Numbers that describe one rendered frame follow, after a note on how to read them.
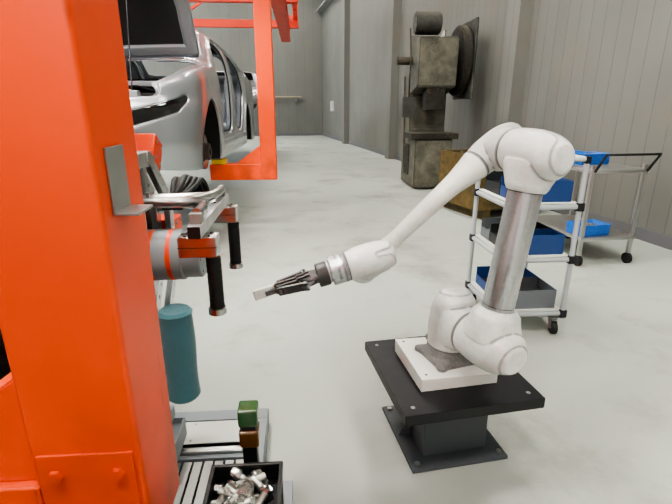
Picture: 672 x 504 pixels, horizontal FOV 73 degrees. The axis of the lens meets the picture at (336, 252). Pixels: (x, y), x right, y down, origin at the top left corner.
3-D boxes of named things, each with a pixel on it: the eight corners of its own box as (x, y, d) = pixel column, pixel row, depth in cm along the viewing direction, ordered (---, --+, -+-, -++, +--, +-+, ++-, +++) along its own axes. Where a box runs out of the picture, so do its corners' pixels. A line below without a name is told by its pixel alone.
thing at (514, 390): (468, 389, 209) (474, 330, 200) (534, 469, 163) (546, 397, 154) (363, 402, 200) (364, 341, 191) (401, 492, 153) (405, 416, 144)
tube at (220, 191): (162, 196, 138) (158, 160, 135) (226, 195, 140) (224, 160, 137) (143, 208, 122) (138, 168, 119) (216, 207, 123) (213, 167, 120)
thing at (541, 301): (460, 300, 306) (474, 148, 276) (521, 298, 309) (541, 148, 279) (492, 338, 255) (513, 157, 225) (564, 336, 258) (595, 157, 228)
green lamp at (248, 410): (240, 416, 95) (239, 399, 94) (259, 415, 95) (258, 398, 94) (237, 428, 91) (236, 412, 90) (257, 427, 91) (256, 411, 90)
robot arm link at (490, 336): (482, 350, 163) (530, 384, 144) (446, 354, 156) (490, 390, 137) (535, 129, 142) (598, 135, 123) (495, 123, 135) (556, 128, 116)
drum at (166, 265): (137, 270, 133) (130, 224, 129) (211, 269, 134) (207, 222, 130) (119, 289, 120) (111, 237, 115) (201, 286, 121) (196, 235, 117)
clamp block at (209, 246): (183, 252, 110) (181, 231, 109) (221, 251, 111) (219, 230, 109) (178, 258, 105) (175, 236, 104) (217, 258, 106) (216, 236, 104)
